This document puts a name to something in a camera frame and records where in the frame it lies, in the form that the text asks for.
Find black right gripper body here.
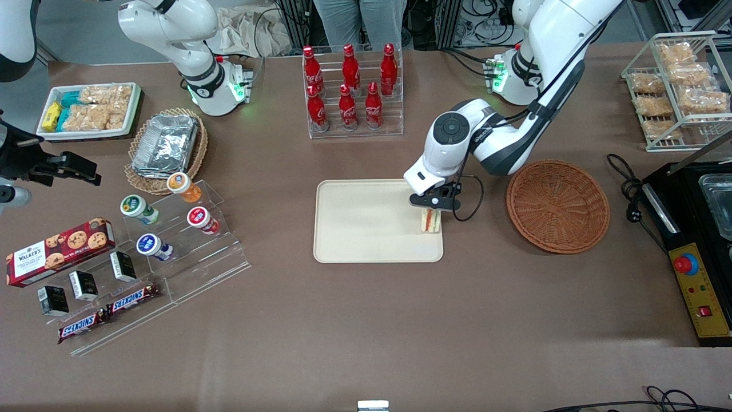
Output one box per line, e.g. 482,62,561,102
0,112,52,181

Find triangular sandwich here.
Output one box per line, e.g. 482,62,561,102
420,208,443,235

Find light woven oval basket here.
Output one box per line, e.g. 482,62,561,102
124,108,209,196

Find beige rectangular tray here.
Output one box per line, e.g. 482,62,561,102
313,179,444,264

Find white rectangular snack tray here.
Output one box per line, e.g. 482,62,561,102
36,82,142,141

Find brown round wicker basket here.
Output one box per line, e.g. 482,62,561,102
506,159,611,255

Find yellow snack pack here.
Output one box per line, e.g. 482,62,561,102
41,102,62,132

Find rice cracker snack bag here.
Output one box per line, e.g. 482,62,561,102
62,103,128,132
77,84,133,106

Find clear acrylic bottle rack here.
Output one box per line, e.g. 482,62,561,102
302,42,404,140

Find green lid yogurt cup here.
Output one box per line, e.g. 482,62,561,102
120,195,161,225

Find red Walkers cookie box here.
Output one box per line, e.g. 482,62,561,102
6,217,116,288

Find red cola bottle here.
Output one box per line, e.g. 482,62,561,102
365,82,384,130
339,84,359,131
302,46,324,95
307,85,330,132
342,43,361,95
380,43,398,97

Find stack of foil trays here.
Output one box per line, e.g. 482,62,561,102
132,114,200,178

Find small black box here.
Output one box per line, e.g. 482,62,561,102
38,285,70,317
69,271,99,302
110,251,138,283

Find blue lid yogurt cup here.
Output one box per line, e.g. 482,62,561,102
136,233,174,262

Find orange lid yogurt cup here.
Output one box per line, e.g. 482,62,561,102
166,172,202,204

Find red lid yogurt cup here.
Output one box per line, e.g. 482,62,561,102
186,207,220,235

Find Snickers bar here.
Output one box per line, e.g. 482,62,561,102
106,282,162,316
57,309,109,344

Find clear acrylic stepped snack stand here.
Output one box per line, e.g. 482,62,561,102
11,246,178,356

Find clear acrylic stepped cup stand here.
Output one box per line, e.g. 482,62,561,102
123,179,252,304

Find person legs in grey trousers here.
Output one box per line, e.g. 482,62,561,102
313,0,408,49

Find beige cloth bag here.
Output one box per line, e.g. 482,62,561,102
217,6,292,58

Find clear bag of rice crackers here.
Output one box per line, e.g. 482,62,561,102
629,72,667,95
668,63,715,86
678,87,730,114
643,119,684,141
635,94,674,118
657,43,695,65

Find black appliance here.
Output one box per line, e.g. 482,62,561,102
640,132,732,348

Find clear glass container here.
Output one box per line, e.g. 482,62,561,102
698,173,732,241

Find yellow control panel with button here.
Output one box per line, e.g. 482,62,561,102
668,243,732,339

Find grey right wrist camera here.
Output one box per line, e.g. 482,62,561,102
0,184,33,209

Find black power cable with plug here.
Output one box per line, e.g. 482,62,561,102
606,153,670,252

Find white wire rack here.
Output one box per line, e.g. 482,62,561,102
622,31,732,152

